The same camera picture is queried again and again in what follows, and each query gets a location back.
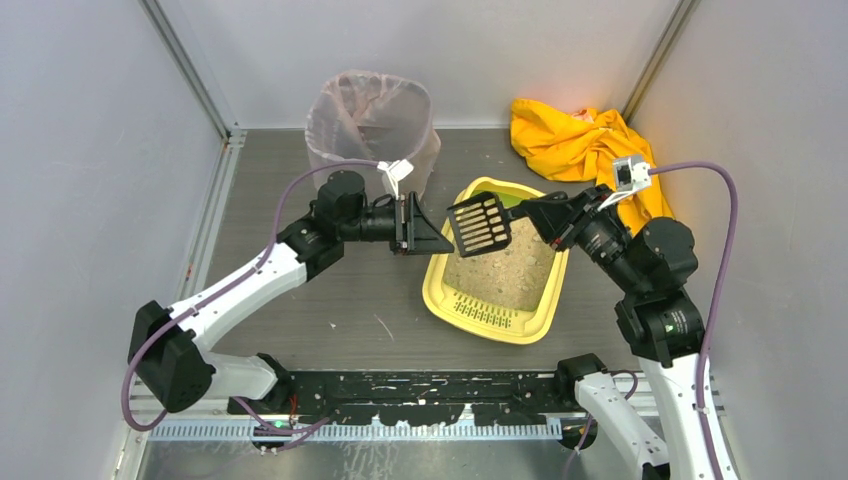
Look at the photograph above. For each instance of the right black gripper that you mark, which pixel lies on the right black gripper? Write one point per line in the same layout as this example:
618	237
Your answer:
568	218

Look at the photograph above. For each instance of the yellow litter box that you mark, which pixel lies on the yellow litter box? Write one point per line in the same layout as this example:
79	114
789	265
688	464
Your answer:
510	296

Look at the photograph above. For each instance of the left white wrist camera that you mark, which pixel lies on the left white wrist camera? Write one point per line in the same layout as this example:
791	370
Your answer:
393	173

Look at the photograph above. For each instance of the black litter scoop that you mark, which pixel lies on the black litter scoop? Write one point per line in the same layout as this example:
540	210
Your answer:
481	224

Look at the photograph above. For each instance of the yellow cloth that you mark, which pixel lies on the yellow cloth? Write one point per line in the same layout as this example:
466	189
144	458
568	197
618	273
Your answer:
573	147

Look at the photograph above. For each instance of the trash bin with pink bag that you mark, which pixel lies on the trash bin with pink bag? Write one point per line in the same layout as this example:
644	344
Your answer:
372	117

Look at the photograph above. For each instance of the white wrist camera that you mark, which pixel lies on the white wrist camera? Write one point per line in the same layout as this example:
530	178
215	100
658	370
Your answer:
631	175
393	173

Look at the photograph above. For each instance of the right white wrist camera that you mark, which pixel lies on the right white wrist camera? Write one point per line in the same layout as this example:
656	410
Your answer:
631	175

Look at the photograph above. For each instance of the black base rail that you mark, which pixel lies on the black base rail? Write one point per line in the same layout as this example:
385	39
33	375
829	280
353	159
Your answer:
417	398

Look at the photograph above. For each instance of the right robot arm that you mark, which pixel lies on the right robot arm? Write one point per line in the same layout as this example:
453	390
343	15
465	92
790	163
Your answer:
660	323

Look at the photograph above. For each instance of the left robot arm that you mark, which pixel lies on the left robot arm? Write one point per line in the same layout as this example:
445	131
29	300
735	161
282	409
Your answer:
171	348

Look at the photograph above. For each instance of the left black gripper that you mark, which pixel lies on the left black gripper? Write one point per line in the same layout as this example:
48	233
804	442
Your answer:
403	223

